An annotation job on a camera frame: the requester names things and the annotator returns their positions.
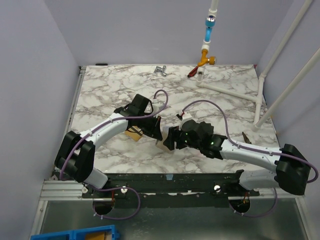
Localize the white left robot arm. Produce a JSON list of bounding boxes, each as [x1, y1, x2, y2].
[[54, 94, 167, 198]]

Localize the red handled tool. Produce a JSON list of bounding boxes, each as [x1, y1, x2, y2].
[[187, 66, 199, 78]]

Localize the white PVC pipe frame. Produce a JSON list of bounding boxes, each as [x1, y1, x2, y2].
[[195, 0, 320, 134]]

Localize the aluminium extrusion frame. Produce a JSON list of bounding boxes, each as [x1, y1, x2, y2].
[[30, 66, 86, 236]]

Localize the gold card stack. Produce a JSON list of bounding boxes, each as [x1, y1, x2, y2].
[[124, 126, 144, 142]]

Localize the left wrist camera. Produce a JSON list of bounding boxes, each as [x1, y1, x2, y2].
[[151, 98, 165, 117]]

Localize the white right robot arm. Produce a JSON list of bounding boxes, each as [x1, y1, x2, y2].
[[162, 119, 311, 196]]

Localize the blue plastic bin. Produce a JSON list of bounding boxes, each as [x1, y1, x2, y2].
[[30, 225, 120, 240]]

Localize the brass faucet tap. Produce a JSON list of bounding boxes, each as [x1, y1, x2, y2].
[[197, 48, 217, 67]]

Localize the blue pipe valve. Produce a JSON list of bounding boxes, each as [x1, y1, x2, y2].
[[204, 15, 216, 42]]

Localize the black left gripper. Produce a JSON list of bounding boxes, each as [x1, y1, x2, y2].
[[137, 113, 163, 141]]

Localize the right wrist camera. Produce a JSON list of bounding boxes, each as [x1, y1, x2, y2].
[[176, 111, 192, 125]]

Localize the beige card holder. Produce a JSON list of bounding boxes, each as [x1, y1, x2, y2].
[[156, 126, 174, 152]]

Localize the silver metal clamp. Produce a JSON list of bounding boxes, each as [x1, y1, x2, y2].
[[153, 65, 167, 77]]

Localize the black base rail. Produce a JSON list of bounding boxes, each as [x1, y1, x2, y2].
[[82, 170, 259, 209]]

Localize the yellow handled pliers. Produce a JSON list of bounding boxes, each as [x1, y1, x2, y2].
[[242, 132, 252, 144]]

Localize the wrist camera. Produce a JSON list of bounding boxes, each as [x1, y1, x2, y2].
[[151, 98, 165, 117], [176, 111, 192, 125]]

